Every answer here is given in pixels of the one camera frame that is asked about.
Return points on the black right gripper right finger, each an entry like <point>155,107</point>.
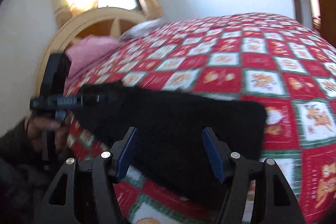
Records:
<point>274,200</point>

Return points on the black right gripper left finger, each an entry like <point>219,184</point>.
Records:
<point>83,192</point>

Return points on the black pants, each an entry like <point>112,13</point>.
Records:
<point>169,149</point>

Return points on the pink pillow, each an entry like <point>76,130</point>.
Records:
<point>87,52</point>

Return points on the cream wooden headboard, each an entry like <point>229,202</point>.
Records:
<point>107,21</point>

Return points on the grey striped pillow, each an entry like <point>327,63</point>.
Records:
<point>142,28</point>

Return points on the red christmas patchwork bedspread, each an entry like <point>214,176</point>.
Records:
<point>259,57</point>

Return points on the brown wooden door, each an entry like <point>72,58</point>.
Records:
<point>327,30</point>

